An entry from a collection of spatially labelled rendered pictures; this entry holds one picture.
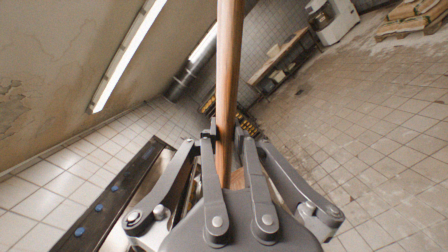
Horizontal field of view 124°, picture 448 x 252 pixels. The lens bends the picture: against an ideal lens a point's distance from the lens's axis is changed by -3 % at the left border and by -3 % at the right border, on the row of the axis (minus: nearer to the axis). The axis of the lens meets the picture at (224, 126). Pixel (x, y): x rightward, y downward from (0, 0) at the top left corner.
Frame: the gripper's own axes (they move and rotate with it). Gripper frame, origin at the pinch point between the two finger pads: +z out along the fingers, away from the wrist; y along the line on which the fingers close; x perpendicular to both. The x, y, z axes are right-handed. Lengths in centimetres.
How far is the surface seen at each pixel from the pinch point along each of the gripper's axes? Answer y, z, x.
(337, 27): 322, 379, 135
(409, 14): 304, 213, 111
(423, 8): 304, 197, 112
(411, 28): 308, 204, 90
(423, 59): 292, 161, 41
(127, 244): -63, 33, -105
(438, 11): 321, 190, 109
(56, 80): -84, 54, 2
